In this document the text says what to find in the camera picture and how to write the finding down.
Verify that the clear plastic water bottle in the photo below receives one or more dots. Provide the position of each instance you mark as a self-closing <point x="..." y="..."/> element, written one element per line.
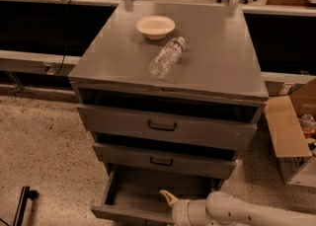
<point x="161" y="65"/>

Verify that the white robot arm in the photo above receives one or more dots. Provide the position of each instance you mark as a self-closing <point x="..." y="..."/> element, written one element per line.
<point x="223" y="209"/>

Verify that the grey top drawer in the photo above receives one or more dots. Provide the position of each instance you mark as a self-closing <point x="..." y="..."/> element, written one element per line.
<point x="167" y="127"/>

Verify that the grey bottom drawer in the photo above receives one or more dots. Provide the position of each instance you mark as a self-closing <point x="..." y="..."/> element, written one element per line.
<point x="133" y="198"/>

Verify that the grey drawer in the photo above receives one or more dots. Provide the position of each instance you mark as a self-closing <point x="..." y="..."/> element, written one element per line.
<point x="164" y="161"/>
<point x="133" y="198"/>
<point x="167" y="127"/>

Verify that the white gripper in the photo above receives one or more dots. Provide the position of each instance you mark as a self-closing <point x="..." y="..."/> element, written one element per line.
<point x="180" y="210"/>

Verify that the white paper bowl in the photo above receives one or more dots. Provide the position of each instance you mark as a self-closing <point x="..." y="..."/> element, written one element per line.
<point x="155" y="27"/>

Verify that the cardboard box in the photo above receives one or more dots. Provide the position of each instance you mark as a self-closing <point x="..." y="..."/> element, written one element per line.
<point x="297" y="162"/>

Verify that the grey middle drawer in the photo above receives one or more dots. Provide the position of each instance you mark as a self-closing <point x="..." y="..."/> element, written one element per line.
<point x="164" y="161"/>

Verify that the black bar object on floor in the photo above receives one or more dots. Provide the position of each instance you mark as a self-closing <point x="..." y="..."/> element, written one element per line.
<point x="26" y="194"/>

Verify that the grey drawer cabinet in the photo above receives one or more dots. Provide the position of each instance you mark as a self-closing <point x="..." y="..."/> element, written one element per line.
<point x="218" y="76"/>

